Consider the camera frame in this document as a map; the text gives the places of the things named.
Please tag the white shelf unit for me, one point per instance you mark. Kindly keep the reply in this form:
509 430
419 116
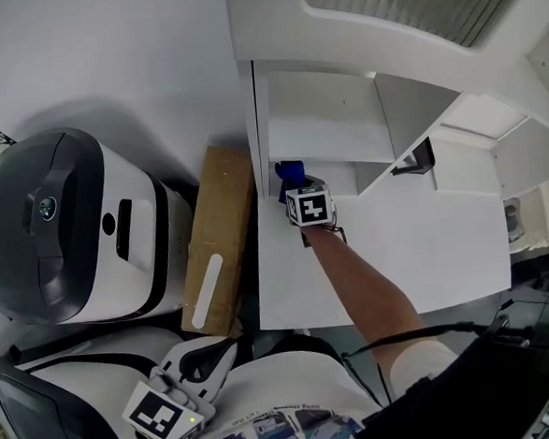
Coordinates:
323 116

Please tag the white and black service robot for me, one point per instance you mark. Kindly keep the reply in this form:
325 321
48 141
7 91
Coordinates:
80 391
64 228

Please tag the white table top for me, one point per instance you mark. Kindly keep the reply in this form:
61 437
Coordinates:
422 260

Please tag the white ornate vanity dresser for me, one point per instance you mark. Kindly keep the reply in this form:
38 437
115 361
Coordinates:
541 218

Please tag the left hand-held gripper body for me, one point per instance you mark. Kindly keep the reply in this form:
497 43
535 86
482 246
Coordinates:
152 417

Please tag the person's right forearm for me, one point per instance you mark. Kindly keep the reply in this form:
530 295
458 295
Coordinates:
369 296

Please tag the black equipment case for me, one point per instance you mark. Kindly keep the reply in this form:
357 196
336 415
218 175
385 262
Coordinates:
479 396

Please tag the person's white printed t-shirt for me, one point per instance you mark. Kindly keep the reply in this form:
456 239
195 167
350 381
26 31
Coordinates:
281 387

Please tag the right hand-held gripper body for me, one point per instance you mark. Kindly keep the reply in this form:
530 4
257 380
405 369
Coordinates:
311 206

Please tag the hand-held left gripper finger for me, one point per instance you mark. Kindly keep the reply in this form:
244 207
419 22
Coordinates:
222 377
197 353

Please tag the brown cardboard box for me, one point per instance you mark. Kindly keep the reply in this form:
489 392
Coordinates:
219 227

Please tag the blue wiping cloth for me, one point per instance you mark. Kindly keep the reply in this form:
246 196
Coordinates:
290 175

